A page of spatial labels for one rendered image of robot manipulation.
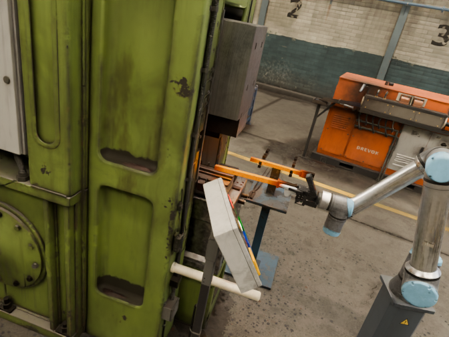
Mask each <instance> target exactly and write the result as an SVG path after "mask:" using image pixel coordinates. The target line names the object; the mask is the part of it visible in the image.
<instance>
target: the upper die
mask: <svg viewBox="0 0 449 337"><path fill-rule="evenodd" d="M248 111H249V110H247V111H246V112H245V113H244V114H243V115H242V116H241V117H240V119H239V120H238V121H236V120H231V119H228V118H223V117H220V116H215V115H212V114H208V118H207V123H206V130H209V131H212V132H217V133H220V134H224V135H227V136H232V137H235V138H236V137H237V136H238V135H239V134H240V132H241V131H242V130H243V128H244V127H245V124H246V121H247V115H248Z"/></svg>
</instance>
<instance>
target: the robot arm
mask: <svg viewBox="0 0 449 337"><path fill-rule="evenodd" d="M422 177H423V180H424V182H423V187H422V194H421V199H420V206H419V211H418V218H417V223H416V230H415V235H414V242H413V247H412V248H411V250H410V252H409V254H408V256H407V258H406V260H405V262H404V264H403V266H402V268H401V269H400V271H399V273H398V274H397V275H396V276H394V277H393V278H392V279H391V280H390V282H389V288H390V290H391V291H392V293H393V294H394V295H395V296H396V297H397V298H399V299H400V300H401V301H403V302H405V303H407V304H410V305H413V306H416V307H419V308H429V307H432V306H434V305H435V304H436V302H437V301H438V287H439V283H440V277H441V271H440V267H441V266H442V258H441V257H440V250H441V246H442V240H443V236H444V230H445V226H446V220H447V216H448V210H449V148H448V147H445V146H437V147H434V148H430V149H428V150H425V151H424V152H422V153H420V154H418V155H417V156H416V159H415V161H413V162H411V163H410V164H408V165H406V166H405V167H403V168H401V169H400V170H398V171H396V172H395V173H393V174H391V175H390V176H388V177H386V178H384V179H383V180H381V181H380V182H378V183H376V184H374V185H372V186H371V187H369V188H368V189H366V190H364V191H362V192H361V193H359V194H357V195H356V196H354V197H352V198H350V199H349V198H346V197H342V196H339V195H336V194H333V193H329V192H327V191H322V192H320V191H319V192H318V194H317V191H316V188H315V184H314V182H313V176H312V175H311V173H309V174H306V177H305V178H306V181H307V183H308V186H309V188H308V187H306V186H305V185H300V184H299V183H294V184H297V188H296V187H292V186H289V185H284V184H280V185H279V186H281V187H283V188H284V195H285V196H286V197H288V196H289V195H290V194H293V195H295V194H296V196H295V203H296V204H298V205H301V204H299V203H297V202H299V201H300V203H302V206H305V205H307V206H310V207H313V208H316V206H318V207H319V208H321V209H325V210H328V211H329V213H328V216H327V218H326V220H325V223H324V226H323V231H324V232H325V233H326V234H328V235H330V236H332V237H338V236H339V234H340V233H341V230H342V228H343V226H344V224H345V222H346V220H348V219H349V218H351V217H353V216H354V215H356V214H358V213H359V212H361V211H363V210H365V209H367V208H368V207H371V206H372V205H374V204H376V203H377V202H379V201H381V200H383V199H385V198H386V197H389V196H390V195H392V194H394V193H396V192H397V191H399V190H401V189H403V188H404V187H407V186H408V185H410V184H412V183H414V182H416V181H417V180H419V179H421V178H422Z"/></svg>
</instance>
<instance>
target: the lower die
mask: <svg viewBox="0 0 449 337"><path fill-rule="evenodd" d="M200 168H204V169H208V170H210V171H214V172H218V173H222V174H224V175H228V176H232V177H233V178H232V180H231V179H228V178H225V177H222V176H218V175H214V174H212V173H208V172H204V171H200V170H199V172H198V176H199V175H200V180H198V184H197V190H198V191H202V192H203V190H204V188H203V184H205V181H206V178H208V182H210V181H213V180H215V179H218V178H222V180H223V183H224V185H225V187H226V189H227V192H229V191H230V189H231V187H232V185H233V181H234V177H235V175H232V174H229V173H224V172H221V171H217V170H215V169H214V168H212V167H209V166H205V165H203V164H200ZM206 182H207V181H206ZM208 182H207V183H208Z"/></svg>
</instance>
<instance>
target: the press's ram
mask: <svg viewBox="0 0 449 337"><path fill-rule="evenodd" d="M267 28H268V27H267V26H263V25H257V24H253V23H247V22H244V21H237V20H234V19H227V18H224V20H223V25H222V32H221V37H220V45H219V49H218V57H217V61H216V70H215V74H214V82H213V86H212V94H211V99H210V106H209V111H208V113H209V114H212V115H215V116H220V117H223V118H228V119H231V120H236V121H238V120H239V119H240V117H241V116H242V115H243V114H244V113H245V112H246V111H247V110H248V109H249V108H250V107H251V103H252V99H253V94H254V90H255V84H256V81H257V75H258V71H259V66H260V62H261V56H262V52H263V47H264V43H265V38H266V34H267Z"/></svg>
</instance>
